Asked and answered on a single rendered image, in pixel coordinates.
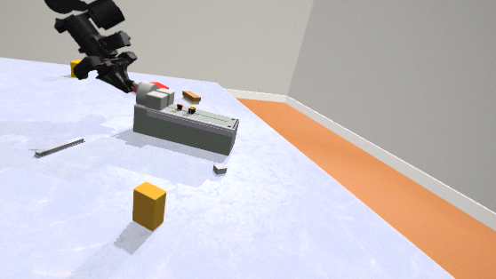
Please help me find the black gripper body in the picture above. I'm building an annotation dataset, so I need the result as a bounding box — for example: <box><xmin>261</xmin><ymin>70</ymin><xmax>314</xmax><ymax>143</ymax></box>
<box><xmin>73</xmin><ymin>33</ymin><xmax>138</xmax><ymax>81</ymax></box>

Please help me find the tan rectangular block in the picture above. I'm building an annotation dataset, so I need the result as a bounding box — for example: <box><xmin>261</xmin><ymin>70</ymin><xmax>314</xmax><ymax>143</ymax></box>
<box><xmin>181</xmin><ymin>91</ymin><xmax>201</xmax><ymax>104</ymax></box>

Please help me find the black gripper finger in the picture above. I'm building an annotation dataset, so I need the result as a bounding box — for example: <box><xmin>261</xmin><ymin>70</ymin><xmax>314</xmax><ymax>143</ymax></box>
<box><xmin>117</xmin><ymin>61</ymin><xmax>133</xmax><ymax>92</ymax></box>
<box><xmin>95</xmin><ymin>64</ymin><xmax>130</xmax><ymax>93</ymax></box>

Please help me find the small white cube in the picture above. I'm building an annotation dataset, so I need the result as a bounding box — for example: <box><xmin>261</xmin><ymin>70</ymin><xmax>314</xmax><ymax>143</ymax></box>
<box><xmin>213</xmin><ymin>163</ymin><xmax>227</xmax><ymax>175</ymax></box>

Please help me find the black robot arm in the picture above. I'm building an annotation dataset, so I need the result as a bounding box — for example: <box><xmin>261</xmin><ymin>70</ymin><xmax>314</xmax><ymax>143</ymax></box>
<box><xmin>45</xmin><ymin>0</ymin><xmax>131</xmax><ymax>56</ymax></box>

